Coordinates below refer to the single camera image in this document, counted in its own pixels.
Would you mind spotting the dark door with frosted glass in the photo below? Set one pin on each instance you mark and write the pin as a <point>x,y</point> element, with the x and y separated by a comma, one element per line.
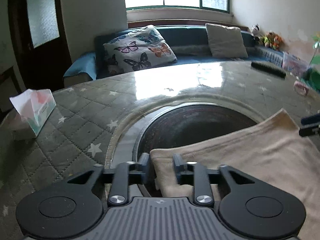
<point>42,55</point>

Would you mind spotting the black and white plush toy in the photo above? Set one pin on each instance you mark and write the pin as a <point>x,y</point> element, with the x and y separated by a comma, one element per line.
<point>255,31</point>

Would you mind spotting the orange plush toy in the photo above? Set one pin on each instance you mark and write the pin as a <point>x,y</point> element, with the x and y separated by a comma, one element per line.
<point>276,41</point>

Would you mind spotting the dark blue sofa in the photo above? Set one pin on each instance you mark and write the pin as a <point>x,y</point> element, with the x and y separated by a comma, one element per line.
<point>190,36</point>

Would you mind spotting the green box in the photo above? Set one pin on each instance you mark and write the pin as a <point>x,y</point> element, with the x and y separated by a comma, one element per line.
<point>312,78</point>

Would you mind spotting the yellow green plush toy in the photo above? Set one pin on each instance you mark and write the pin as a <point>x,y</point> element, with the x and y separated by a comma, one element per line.
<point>267,39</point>

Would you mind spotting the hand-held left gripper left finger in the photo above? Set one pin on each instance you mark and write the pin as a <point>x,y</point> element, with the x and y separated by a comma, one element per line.
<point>145,166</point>

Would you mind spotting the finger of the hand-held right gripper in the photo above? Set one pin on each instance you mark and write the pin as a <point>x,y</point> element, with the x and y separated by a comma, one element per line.
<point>311,121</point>
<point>308,131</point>

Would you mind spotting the blue cushion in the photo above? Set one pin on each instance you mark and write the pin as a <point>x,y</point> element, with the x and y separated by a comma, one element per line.
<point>82,65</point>

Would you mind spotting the beige pillow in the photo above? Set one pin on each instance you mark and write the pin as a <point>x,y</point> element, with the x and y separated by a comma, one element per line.
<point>226,40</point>

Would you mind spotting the black remote control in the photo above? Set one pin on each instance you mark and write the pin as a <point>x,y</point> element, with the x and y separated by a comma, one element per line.
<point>267,68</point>

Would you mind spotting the pink small item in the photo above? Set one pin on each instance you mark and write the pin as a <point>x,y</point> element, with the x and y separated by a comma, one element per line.
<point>301,87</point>

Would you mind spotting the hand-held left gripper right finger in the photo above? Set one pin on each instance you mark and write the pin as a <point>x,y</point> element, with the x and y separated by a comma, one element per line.
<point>176,167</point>

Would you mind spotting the round black stove plate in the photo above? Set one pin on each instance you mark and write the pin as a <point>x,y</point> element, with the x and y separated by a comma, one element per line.
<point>195,125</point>

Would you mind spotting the butterfly print pillow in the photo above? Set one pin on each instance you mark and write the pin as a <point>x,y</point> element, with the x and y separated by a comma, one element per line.
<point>140,48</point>

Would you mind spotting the clear plastic bag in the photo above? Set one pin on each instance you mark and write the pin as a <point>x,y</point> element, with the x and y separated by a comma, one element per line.
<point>293,63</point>

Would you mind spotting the beige cloth garment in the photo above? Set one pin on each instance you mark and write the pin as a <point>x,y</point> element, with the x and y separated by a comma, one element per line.
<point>250,150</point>

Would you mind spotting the tissue box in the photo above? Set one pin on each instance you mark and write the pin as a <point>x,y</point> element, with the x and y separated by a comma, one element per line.
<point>32,115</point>

